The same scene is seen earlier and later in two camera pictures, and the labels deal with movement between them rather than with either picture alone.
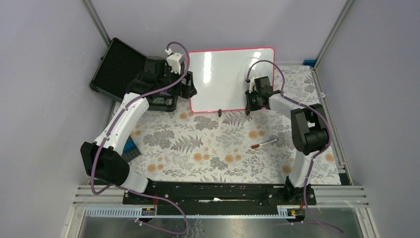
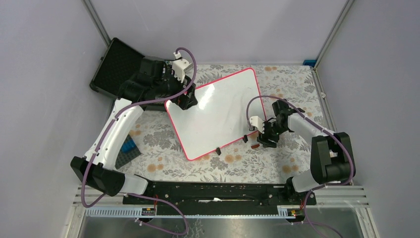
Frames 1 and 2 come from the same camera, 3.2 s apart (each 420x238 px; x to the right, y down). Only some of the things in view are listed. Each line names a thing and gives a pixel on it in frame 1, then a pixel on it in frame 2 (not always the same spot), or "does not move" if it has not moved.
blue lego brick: x=130 y=145 does not move
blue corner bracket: x=310 y=62 does not move
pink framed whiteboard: x=219 y=76 to x=219 y=117
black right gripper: x=250 y=107 to x=263 y=138
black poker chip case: x=120 y=63 does not move
